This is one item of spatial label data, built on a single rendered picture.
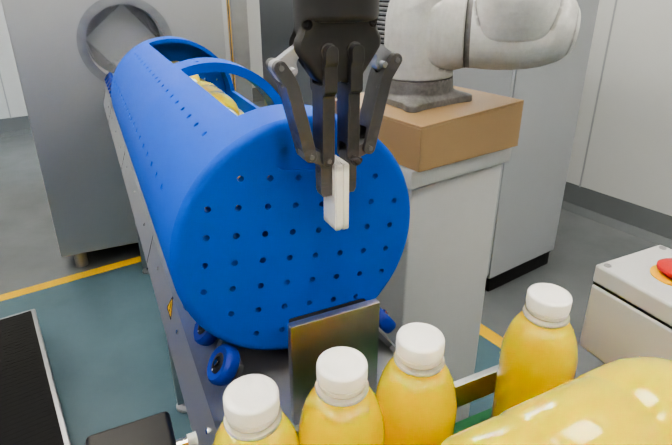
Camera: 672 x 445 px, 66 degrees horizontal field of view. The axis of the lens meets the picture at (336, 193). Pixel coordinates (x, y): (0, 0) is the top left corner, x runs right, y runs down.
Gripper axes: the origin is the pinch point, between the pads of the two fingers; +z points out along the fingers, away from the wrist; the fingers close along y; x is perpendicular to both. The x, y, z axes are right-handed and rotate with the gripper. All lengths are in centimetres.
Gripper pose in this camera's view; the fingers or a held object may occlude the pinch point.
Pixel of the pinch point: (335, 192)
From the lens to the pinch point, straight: 51.5
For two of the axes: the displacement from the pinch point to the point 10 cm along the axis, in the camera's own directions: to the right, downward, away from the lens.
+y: 9.0, -1.7, 4.0
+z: 0.0, 9.2, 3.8
